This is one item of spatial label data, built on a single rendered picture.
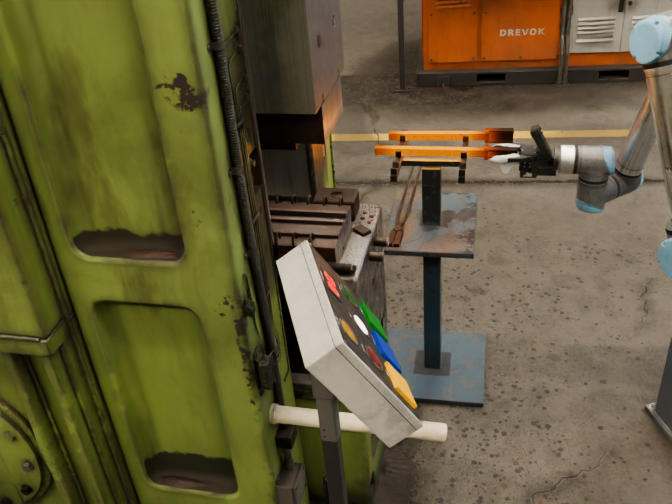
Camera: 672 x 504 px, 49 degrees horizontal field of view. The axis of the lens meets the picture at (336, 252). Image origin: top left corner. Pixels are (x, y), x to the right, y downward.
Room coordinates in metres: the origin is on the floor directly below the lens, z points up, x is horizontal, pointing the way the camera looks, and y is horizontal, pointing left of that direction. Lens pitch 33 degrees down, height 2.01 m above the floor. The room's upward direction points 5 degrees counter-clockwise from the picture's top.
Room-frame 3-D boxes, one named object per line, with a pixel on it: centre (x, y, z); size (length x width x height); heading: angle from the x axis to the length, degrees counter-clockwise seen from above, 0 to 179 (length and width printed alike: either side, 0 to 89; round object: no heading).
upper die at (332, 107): (1.74, 0.18, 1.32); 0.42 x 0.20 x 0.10; 75
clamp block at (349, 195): (1.87, -0.01, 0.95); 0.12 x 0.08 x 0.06; 75
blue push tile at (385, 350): (1.14, -0.08, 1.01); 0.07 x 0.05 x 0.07; 10
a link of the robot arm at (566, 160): (2.08, -0.74, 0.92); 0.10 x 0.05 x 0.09; 165
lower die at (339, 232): (1.74, 0.18, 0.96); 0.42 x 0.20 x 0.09; 75
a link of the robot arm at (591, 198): (2.06, -0.84, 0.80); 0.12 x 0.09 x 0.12; 118
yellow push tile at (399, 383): (1.04, -0.10, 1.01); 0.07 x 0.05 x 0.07; 10
